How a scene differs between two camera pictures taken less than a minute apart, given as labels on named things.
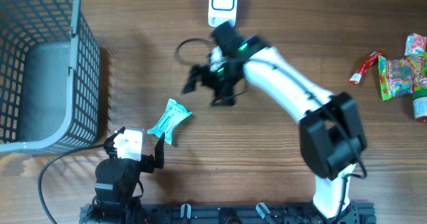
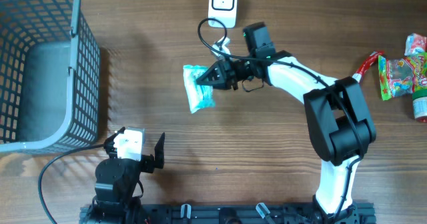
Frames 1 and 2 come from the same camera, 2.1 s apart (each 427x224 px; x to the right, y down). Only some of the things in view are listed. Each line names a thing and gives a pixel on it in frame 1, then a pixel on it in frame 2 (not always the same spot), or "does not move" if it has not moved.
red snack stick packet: x=356 y=78 does not move
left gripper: x=147 y=161 does not move
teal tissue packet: x=174 y=114 -> x=199 y=96
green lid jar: x=419 y=105 does not move
